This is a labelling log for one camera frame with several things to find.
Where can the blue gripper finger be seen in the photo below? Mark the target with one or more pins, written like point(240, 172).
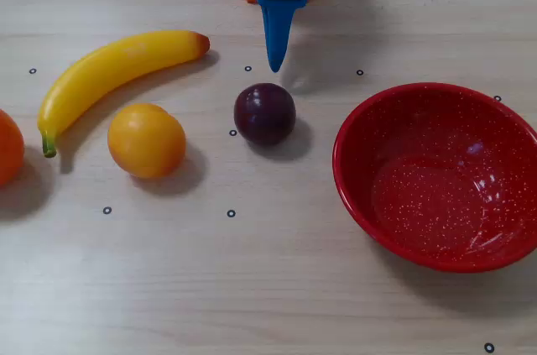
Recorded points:
point(277, 32)

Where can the yellow plastic banana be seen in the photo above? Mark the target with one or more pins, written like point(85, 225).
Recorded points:
point(105, 69)

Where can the red speckled enamel bowl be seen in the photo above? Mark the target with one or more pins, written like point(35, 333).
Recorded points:
point(432, 187)

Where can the dark purple plum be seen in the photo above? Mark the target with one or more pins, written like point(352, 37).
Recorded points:
point(264, 113)

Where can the yellow-orange round fruit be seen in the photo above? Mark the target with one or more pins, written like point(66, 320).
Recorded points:
point(147, 141)

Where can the orange citrus fruit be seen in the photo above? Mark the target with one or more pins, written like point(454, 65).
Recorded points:
point(9, 147)

